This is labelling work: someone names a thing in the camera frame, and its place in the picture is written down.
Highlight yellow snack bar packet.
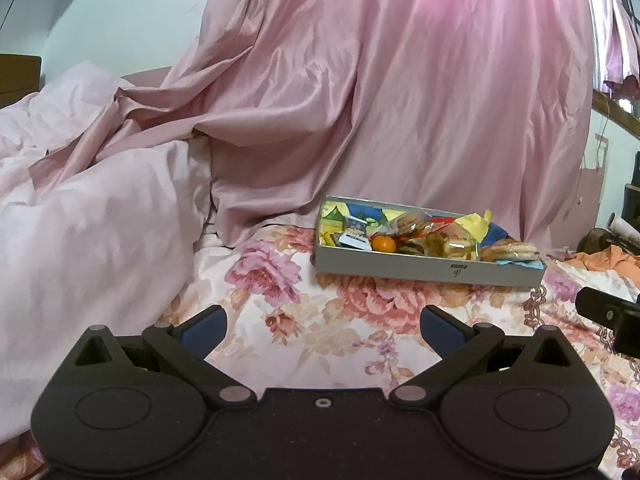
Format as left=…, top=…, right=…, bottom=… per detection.
left=321, top=222, right=348, bottom=247

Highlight dark wooden furniture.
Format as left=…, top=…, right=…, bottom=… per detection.
left=622, top=152, right=640, bottom=221

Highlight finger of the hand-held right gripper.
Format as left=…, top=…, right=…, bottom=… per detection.
left=575, top=287, right=632, bottom=335

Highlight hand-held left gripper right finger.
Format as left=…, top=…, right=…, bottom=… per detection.
left=387, top=304, right=581, bottom=408

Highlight brown round object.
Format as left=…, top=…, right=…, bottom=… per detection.
left=575, top=227, right=613, bottom=253

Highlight clear bread packet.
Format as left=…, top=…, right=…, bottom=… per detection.
left=387, top=211, right=427, bottom=237

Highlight pink curtain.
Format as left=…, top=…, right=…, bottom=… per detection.
left=30, top=0, right=596, bottom=261

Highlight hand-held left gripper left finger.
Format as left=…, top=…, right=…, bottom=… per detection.
left=70, top=304, right=257, bottom=408

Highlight rolled white paper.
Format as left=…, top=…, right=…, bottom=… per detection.
left=605, top=212, right=640, bottom=241

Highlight orange cloth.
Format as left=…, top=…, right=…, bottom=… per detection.
left=565, top=247, right=640, bottom=273

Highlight grey cardboard box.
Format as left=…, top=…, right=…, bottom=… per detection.
left=312, top=195, right=547, bottom=288

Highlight floral blanket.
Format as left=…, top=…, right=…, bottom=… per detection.
left=160, top=225, right=640, bottom=468

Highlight golden snack packet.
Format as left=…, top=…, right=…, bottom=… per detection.
left=442, top=237, right=477, bottom=261

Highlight round rice cracker packet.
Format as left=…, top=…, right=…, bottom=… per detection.
left=480, top=240, right=543, bottom=264

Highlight pale pink duvet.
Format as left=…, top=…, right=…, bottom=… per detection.
left=0, top=62, right=213, bottom=436

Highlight wooden headboard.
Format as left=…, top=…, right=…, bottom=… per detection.
left=0, top=54, right=42, bottom=108

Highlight pink wall cloth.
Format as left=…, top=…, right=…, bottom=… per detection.
left=575, top=132, right=611, bottom=231

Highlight hanging purple clothes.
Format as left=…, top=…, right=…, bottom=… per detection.
left=585, top=0, right=640, bottom=96

